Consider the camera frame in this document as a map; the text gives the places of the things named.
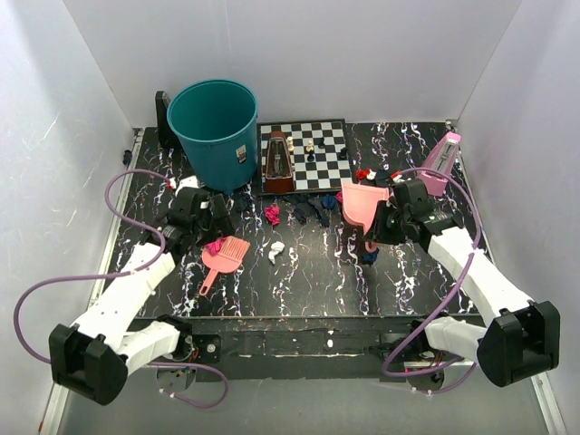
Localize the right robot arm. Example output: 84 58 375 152
372 179 560 387

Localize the magenta paper scrap left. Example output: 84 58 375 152
265 205 280 227

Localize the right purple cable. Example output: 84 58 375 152
381 168 482 394

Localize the brown wooden metronome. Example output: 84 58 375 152
263 131 295 194

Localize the blue paper scrap by dustpan handle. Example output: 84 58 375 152
361 250 379 266

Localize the dark paper scrap near bucket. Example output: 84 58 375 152
234 194 252 213

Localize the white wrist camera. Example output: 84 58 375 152
391 171 414 184
168 176 200 194

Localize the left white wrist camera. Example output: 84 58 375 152
168 176 200 194

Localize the magenta scrap on brush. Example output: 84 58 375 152
205 237 224 256

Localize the blue paper scrap centre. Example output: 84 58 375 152
321 194 338 210

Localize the pink metronome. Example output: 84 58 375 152
417 131 461 197

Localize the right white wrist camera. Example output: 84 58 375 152
391 171 414 184

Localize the white paper scrap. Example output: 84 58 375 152
267 241 285 265

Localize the pink dustpan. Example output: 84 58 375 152
341 180 390 237

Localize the black and white chessboard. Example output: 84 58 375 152
256 119 355 196

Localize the teal plastic bucket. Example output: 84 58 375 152
167 79 259 195

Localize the red paper scrap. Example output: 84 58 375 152
355 169 371 181

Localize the black metronome behind bucket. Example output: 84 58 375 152
155 91 180 150

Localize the pink hand brush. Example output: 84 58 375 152
199 236 250 296

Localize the purple cable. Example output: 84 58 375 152
381 168 482 394
12 168 231 411

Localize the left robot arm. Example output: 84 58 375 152
49 188 234 405

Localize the dark paper scrap right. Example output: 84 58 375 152
374 169 394 189

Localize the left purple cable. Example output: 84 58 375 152
12 168 231 411

